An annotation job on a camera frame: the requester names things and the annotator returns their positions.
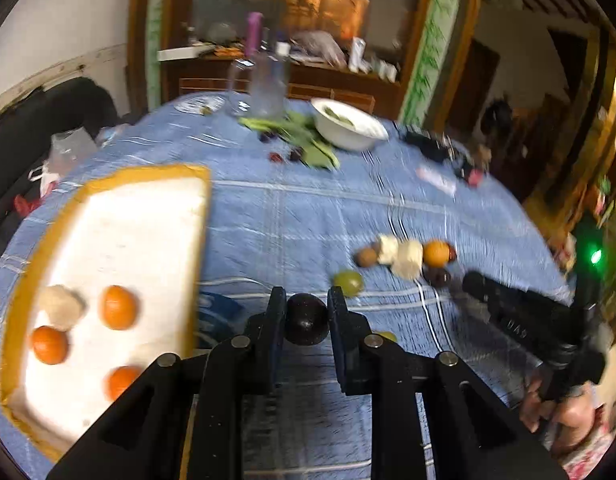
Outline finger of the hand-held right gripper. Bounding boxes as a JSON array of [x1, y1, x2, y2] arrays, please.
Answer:
[[461, 270, 510, 322]]

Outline red cloth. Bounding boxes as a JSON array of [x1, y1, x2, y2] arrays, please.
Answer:
[[14, 194, 44, 217]]

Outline orange tangerine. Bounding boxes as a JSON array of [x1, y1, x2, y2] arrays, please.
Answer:
[[99, 285, 139, 331], [107, 366, 143, 402], [30, 326, 69, 365], [423, 240, 451, 267]]

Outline white bowl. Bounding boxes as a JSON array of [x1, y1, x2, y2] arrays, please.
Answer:
[[310, 98, 390, 152]]

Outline white carton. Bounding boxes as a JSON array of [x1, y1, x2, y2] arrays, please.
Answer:
[[349, 37, 366, 73]]

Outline orange-rimmed white tray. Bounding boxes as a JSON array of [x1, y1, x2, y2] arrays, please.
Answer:
[[0, 164, 212, 463]]

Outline white plate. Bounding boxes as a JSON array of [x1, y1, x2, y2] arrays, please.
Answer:
[[175, 95, 226, 115]]

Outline green leaves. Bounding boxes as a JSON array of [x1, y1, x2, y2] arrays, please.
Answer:
[[238, 112, 341, 171]]

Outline white fruit chunk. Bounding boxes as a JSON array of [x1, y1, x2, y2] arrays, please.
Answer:
[[391, 240, 425, 281], [377, 234, 400, 266]]

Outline small clear glass jar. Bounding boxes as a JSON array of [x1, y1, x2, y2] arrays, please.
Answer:
[[227, 59, 254, 117]]

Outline white plastic bag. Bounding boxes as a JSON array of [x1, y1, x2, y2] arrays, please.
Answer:
[[28, 127, 99, 196]]

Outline clear plastic bag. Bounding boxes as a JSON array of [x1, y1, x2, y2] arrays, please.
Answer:
[[290, 30, 349, 66]]

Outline blue plaid tablecloth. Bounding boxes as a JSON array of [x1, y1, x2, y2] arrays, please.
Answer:
[[0, 92, 574, 480]]

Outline pink white packet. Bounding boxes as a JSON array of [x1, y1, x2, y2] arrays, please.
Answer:
[[415, 167, 458, 195]]

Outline person's right forearm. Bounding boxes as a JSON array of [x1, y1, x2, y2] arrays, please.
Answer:
[[558, 405, 616, 476]]

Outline dark purple plum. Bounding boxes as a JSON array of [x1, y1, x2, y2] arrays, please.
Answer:
[[422, 265, 453, 289], [285, 294, 331, 347]]

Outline beige round fruit on tray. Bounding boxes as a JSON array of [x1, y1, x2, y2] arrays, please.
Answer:
[[37, 285, 87, 332]]

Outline purple bottle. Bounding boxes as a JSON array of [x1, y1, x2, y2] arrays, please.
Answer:
[[245, 11, 264, 58]]

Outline clear plastic bottle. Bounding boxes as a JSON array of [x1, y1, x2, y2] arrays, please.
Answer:
[[248, 52, 291, 118]]

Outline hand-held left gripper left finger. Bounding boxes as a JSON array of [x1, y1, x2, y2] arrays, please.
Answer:
[[47, 286, 289, 480]]

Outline black sofa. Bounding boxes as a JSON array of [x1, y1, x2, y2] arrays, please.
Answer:
[[0, 77, 120, 261]]

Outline person's right hand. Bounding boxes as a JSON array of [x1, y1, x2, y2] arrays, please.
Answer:
[[519, 375, 597, 456]]

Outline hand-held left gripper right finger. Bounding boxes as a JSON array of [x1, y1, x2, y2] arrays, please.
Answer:
[[327, 285, 569, 480]]

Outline black device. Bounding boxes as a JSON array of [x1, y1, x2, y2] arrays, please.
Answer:
[[403, 130, 456, 163]]

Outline flat white box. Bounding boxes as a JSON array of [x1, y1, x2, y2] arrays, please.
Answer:
[[157, 44, 216, 62]]

